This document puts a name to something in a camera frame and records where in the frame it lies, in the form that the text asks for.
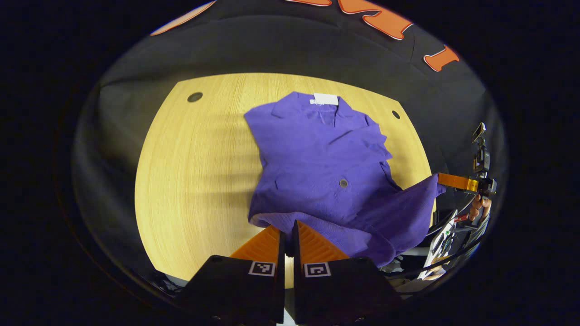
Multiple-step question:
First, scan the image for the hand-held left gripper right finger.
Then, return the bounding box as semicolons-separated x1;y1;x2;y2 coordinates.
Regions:
293;220;402;325

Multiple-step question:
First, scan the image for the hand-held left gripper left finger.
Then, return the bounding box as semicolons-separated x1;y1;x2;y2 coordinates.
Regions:
176;225;286;325

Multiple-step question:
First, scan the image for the purple knit garment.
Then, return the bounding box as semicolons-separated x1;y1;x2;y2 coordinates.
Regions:
244;91;447;268

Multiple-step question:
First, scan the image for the white power strip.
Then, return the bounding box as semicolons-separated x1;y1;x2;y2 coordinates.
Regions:
417;210;459;280

